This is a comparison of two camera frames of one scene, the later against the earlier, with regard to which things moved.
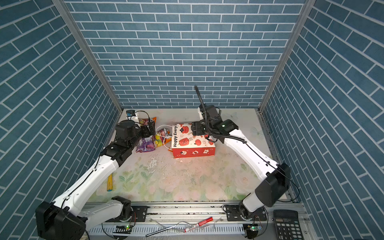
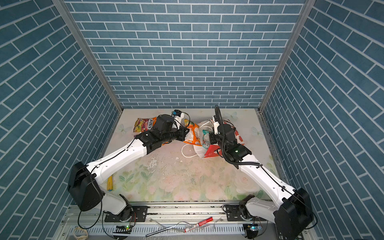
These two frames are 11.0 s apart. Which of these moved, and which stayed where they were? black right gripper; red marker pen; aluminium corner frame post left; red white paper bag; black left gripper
Moved: red white paper bag; black left gripper; black right gripper
Stayed: aluminium corner frame post left; red marker pen
